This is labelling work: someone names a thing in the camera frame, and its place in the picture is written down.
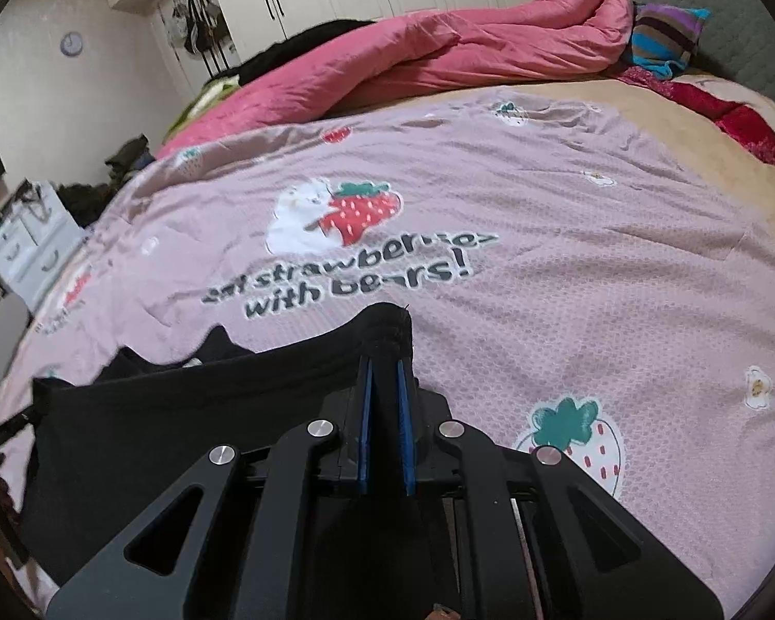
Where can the hanging bags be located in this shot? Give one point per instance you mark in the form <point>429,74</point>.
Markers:
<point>197,19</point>

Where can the pink quilt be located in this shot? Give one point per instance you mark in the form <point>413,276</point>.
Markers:
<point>439,45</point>

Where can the red cloth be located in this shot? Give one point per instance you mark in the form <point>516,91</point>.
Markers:
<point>736,119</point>

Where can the round wall clock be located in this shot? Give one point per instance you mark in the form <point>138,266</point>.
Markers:
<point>72,44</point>

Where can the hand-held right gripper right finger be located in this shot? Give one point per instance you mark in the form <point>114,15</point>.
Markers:
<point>405,429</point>

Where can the black and orange knit garment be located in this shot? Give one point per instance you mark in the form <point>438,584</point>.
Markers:
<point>168,413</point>

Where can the green cloth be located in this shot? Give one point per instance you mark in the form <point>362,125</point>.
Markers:
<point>200,106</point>

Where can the grey quilted headboard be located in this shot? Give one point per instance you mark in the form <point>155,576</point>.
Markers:
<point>743,19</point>

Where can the white dresser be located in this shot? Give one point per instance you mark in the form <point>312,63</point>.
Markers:
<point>29,239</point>

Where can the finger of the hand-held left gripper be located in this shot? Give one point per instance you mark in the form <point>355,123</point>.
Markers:
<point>0,437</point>

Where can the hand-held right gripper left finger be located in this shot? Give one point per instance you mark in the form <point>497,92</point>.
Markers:
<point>365,429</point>

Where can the black cloth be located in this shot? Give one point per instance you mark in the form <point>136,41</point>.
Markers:
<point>297,45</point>

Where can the pile of dark clothes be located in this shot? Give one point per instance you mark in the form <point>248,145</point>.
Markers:
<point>103,187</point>

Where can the strawberry printed blanket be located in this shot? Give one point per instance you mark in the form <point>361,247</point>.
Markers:
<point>523,284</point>

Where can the striped pillow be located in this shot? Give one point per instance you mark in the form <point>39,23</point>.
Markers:
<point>668,39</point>

